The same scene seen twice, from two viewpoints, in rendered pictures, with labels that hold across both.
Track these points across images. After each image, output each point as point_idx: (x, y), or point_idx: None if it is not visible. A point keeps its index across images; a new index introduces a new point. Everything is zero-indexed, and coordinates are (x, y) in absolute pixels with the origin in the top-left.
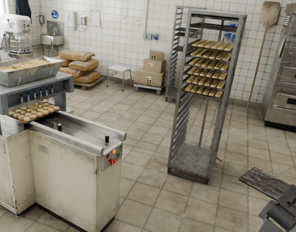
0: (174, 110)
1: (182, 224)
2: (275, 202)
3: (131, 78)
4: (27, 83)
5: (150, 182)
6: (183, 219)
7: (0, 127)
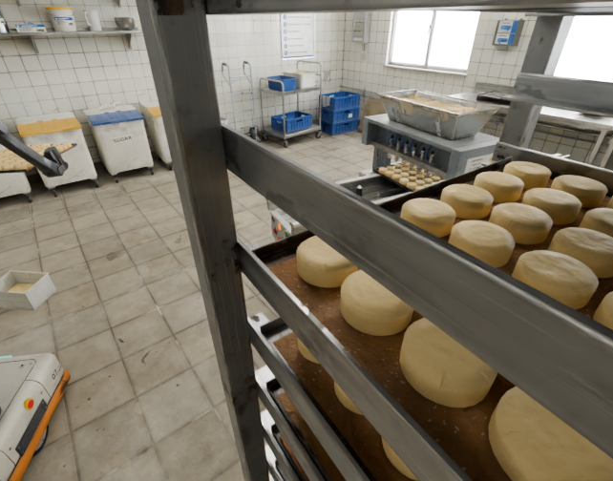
0: None
1: (228, 440)
2: None
3: None
4: (409, 126)
5: None
6: (236, 451)
7: (375, 163)
